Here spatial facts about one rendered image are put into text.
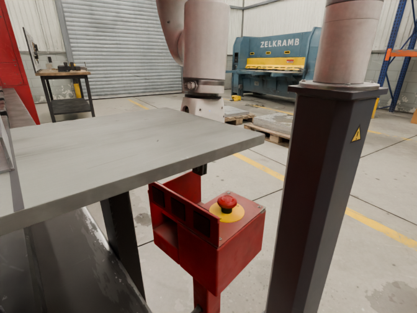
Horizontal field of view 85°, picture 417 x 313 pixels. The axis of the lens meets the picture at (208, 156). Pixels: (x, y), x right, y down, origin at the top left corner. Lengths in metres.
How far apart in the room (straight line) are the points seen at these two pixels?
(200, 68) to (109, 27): 7.45
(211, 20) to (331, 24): 0.33
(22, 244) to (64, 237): 0.05
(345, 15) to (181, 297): 1.25
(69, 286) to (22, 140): 0.14
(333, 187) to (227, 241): 0.39
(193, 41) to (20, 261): 0.38
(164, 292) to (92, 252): 1.07
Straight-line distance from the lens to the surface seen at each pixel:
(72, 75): 4.47
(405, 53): 5.62
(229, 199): 0.46
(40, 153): 0.21
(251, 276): 1.40
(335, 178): 0.70
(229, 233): 0.43
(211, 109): 0.46
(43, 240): 0.34
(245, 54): 7.71
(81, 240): 0.31
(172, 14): 0.54
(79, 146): 0.21
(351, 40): 0.67
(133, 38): 8.01
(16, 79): 2.37
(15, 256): 0.28
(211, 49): 0.44
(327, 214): 0.76
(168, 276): 1.40
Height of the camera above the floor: 1.06
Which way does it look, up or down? 23 degrees down
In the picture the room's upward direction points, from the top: straight up
